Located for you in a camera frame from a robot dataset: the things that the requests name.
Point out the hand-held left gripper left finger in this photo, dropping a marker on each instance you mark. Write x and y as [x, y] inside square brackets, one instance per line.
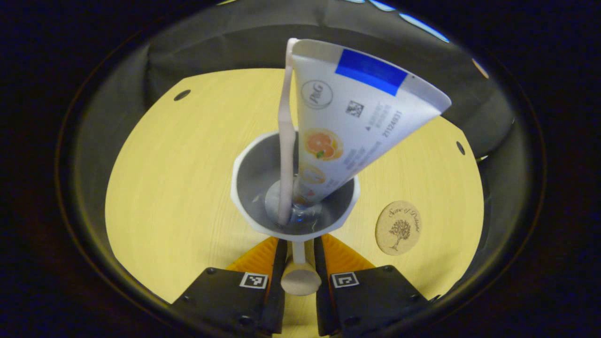
[279, 265]

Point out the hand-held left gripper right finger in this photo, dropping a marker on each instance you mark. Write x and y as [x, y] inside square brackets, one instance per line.
[321, 265]

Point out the round cork coaster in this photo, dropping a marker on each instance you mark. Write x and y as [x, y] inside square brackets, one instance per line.
[398, 228]

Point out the white cup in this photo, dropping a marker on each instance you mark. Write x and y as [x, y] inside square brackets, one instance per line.
[249, 183]

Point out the white toothbrush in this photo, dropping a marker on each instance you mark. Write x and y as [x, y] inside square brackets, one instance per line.
[285, 141]

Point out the white toothpaste tube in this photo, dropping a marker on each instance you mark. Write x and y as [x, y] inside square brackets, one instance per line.
[347, 122]

